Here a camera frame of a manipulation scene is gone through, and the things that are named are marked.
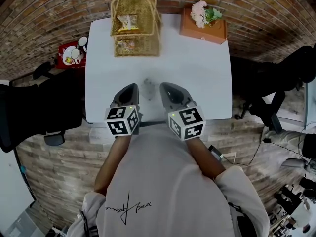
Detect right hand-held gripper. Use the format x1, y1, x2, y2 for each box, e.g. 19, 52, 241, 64
159, 82, 206, 142

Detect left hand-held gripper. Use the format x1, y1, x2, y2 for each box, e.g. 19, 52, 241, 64
104, 83, 144, 136

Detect colourful clear snack packet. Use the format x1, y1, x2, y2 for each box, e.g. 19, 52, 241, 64
116, 39, 137, 52

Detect wicker basket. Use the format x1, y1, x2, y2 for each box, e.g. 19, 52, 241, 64
110, 0, 164, 58

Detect orange snack packet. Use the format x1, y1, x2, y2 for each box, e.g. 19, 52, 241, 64
116, 14, 139, 33

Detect person's right forearm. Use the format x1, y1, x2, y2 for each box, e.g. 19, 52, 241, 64
185, 137, 227, 180

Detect person's left forearm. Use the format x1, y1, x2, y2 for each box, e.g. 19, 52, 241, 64
93, 134, 132, 195

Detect person's black trousers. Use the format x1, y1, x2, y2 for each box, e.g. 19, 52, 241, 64
138, 121, 169, 128

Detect orange drawer box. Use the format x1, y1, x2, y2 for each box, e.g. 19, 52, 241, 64
179, 7, 228, 45

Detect silver metal box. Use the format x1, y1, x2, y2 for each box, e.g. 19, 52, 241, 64
208, 145, 223, 161

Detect white enamel mug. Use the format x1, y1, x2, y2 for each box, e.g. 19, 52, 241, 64
63, 46, 83, 65
78, 36, 89, 52

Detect red gift box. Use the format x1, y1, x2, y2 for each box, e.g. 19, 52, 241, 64
57, 40, 87, 70

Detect pink flower bouquet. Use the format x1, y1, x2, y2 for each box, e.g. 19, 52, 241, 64
190, 0, 223, 29

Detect person's white t-shirt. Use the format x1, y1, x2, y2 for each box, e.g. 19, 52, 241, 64
66, 124, 271, 237

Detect black office chair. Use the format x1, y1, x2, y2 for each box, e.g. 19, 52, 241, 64
232, 43, 316, 134
0, 62, 86, 154

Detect pale grey desk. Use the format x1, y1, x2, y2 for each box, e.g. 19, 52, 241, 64
303, 82, 316, 131

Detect white side table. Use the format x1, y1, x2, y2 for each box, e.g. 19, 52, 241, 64
0, 147, 36, 232

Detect black power cable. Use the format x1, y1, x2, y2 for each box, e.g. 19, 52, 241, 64
227, 137, 305, 168

